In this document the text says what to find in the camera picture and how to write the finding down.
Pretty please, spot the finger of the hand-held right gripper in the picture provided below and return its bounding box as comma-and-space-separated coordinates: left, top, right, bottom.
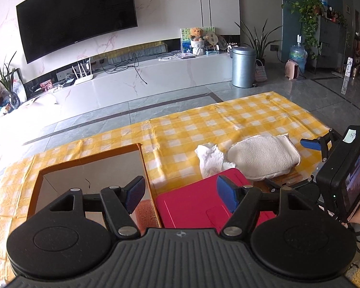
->
300, 128, 341, 163
263, 178, 318, 192

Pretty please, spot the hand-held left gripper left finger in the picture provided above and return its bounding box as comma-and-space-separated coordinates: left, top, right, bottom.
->
41, 175, 146, 237

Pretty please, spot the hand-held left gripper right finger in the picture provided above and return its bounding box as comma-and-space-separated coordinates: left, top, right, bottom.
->
216, 174, 318, 237

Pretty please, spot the orange sponge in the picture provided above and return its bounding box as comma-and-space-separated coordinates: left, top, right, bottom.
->
135, 199, 160, 229

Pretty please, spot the cream fleece pad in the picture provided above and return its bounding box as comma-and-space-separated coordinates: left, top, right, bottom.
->
228, 134, 302, 181

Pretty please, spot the white tissue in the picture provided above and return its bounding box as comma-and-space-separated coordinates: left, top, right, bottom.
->
194, 142, 236, 179

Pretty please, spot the cardboard box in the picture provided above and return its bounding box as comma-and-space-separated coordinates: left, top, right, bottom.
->
27, 143, 164, 229

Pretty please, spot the red plastic lid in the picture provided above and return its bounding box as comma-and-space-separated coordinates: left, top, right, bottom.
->
154, 168, 278, 230

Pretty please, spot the pink space heater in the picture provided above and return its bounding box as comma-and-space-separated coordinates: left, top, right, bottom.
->
285, 60, 301, 80

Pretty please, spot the yellow checkered mat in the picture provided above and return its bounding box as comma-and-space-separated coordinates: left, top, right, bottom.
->
0, 91, 348, 288

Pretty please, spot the woven basket bag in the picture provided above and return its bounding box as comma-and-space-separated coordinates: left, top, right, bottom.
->
254, 59, 268, 82

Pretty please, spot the blue water bottle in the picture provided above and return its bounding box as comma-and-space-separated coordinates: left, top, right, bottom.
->
289, 35, 308, 73

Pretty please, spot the grey storage cabinet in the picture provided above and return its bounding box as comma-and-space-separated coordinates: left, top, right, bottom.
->
310, 15, 349, 74

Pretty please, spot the grey metal trash can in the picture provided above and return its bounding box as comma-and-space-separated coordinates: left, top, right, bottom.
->
230, 46, 257, 89

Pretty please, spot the white marble tv cabinet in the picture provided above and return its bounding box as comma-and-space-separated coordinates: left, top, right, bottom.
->
0, 47, 238, 150

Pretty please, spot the long leaf potted plant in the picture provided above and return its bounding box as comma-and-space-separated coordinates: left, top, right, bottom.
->
234, 19, 284, 67

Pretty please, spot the white router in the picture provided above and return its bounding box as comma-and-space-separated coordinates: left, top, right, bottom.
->
72, 59, 95, 85

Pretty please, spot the hanging green vine plant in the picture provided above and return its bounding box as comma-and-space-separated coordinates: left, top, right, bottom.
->
252, 0, 325, 52

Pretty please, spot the round hand fan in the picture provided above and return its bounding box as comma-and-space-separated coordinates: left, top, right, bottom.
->
204, 30, 220, 52

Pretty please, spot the white wrapped bouquet base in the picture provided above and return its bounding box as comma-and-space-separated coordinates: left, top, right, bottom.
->
191, 40, 206, 56

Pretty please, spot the teddy bear in basket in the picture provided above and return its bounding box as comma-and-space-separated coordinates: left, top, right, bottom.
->
180, 27, 217, 55

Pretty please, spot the brown teddy bear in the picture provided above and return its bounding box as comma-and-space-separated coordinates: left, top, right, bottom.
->
188, 28, 205, 42

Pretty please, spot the plant in glass vase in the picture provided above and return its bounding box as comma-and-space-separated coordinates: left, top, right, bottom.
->
0, 51, 22, 110

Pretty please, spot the black curved television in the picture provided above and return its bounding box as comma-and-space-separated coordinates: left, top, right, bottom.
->
16, 0, 138, 65

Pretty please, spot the black cable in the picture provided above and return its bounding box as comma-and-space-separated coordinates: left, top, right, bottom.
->
103, 52, 148, 85

